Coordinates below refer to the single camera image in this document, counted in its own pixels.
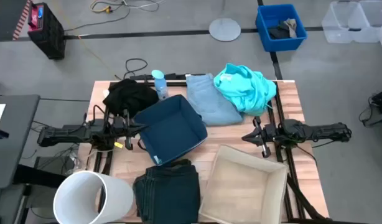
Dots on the navy fabric storage bin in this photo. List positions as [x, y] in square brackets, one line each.
[172, 127]

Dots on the dark blue jeans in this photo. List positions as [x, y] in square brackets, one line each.
[169, 193]

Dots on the dark mat striped edge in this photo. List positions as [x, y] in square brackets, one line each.
[7, 18]

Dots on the light blue jeans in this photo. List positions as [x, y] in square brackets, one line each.
[206, 102]

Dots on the blue plastic bin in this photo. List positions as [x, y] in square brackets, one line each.
[281, 45]

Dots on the yellow label tag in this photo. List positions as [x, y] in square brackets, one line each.
[119, 144]

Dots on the turquoise hoodie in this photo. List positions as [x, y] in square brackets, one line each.
[247, 90]

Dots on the black aluminium table frame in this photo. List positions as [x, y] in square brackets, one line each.
[178, 83]

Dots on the clear plastic tub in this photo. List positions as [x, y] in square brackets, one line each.
[335, 25]
[369, 21]

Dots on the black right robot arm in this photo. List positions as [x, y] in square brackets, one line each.
[321, 130]

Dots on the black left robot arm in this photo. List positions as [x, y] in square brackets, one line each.
[69, 132]

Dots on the black garment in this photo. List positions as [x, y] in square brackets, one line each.
[128, 95]

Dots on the black plastic crate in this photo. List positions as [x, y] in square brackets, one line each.
[51, 37]

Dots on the black desk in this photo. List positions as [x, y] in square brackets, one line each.
[13, 149]

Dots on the white cylindrical bucket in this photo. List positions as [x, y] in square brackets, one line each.
[76, 199]

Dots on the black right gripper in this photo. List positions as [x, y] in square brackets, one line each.
[270, 133]

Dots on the grey beige cloth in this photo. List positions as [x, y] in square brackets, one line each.
[291, 26]

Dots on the beige fabric storage bin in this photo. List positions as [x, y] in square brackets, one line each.
[240, 186]

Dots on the black cloth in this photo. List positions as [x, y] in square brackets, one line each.
[277, 32]

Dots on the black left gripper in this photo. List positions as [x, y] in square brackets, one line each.
[125, 127]

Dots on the round grey stand base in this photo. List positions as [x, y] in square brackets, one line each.
[224, 30]

